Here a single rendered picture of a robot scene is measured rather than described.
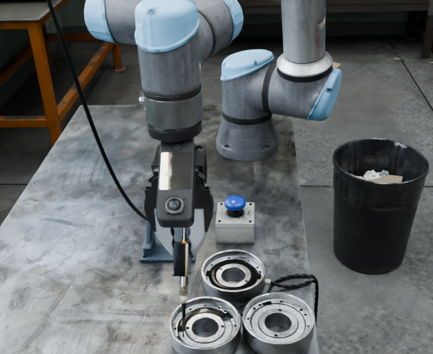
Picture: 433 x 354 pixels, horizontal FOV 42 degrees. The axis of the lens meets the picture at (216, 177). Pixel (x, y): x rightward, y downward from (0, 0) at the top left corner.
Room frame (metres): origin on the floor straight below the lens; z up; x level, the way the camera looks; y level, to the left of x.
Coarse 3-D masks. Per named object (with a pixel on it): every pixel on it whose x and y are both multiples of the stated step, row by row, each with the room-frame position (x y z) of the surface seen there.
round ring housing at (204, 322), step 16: (192, 304) 0.65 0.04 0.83; (208, 304) 0.65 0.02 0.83; (224, 304) 0.64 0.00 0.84; (176, 320) 0.62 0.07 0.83; (192, 320) 0.62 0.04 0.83; (208, 320) 0.62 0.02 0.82; (240, 320) 0.60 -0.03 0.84; (176, 336) 0.59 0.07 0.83; (192, 336) 0.58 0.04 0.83; (240, 336) 0.59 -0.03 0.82; (192, 352) 0.55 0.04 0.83; (208, 352) 0.55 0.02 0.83; (224, 352) 0.56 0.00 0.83
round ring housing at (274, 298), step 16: (256, 304) 0.65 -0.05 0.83; (288, 304) 0.64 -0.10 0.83; (304, 304) 0.63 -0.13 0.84; (272, 320) 0.63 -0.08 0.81; (288, 320) 0.62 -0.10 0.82; (256, 336) 0.57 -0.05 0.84; (272, 336) 0.58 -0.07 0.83; (288, 336) 0.58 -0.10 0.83; (304, 336) 0.57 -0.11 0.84; (256, 352) 0.58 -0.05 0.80; (272, 352) 0.56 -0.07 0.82; (288, 352) 0.55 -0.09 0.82
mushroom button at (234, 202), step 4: (232, 196) 0.88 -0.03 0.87; (236, 196) 0.88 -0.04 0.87; (240, 196) 0.89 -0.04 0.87; (228, 200) 0.87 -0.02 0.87; (232, 200) 0.87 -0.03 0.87; (236, 200) 0.87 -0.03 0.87; (240, 200) 0.87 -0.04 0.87; (244, 200) 0.87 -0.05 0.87; (228, 204) 0.86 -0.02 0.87; (232, 204) 0.86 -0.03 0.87; (236, 204) 0.86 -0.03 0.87; (240, 204) 0.86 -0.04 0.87; (244, 204) 0.86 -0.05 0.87; (228, 208) 0.86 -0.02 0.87; (232, 208) 0.85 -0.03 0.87; (236, 208) 0.85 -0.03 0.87; (240, 208) 0.85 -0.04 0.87; (236, 212) 0.87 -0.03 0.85
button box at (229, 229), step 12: (252, 204) 0.90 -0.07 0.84; (216, 216) 0.86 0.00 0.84; (228, 216) 0.86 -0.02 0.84; (240, 216) 0.86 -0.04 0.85; (252, 216) 0.86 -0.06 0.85; (216, 228) 0.84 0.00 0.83; (228, 228) 0.84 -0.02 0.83; (240, 228) 0.84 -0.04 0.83; (252, 228) 0.83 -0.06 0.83; (216, 240) 0.84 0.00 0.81; (228, 240) 0.84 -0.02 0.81; (240, 240) 0.84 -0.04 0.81; (252, 240) 0.83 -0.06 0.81
